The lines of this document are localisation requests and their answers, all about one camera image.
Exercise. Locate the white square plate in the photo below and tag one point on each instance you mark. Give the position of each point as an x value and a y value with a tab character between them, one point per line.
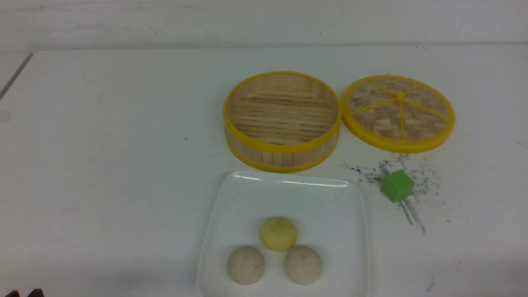
329	216

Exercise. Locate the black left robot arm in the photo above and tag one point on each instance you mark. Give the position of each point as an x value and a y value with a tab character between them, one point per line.
34	293

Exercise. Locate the white steamed bun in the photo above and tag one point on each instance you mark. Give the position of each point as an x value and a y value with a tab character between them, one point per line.
246	265
303	265

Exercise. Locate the yellow bamboo steamer basket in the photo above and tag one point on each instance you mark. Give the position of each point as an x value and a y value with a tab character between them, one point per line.
282	121

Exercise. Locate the yellow steamed bun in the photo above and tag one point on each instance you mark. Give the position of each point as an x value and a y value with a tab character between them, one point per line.
278	234

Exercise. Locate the yellow bamboo steamer lid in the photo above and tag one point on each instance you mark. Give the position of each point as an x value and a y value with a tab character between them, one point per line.
397	114

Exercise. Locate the green cube block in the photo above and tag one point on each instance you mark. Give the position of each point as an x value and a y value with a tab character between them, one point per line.
397	186

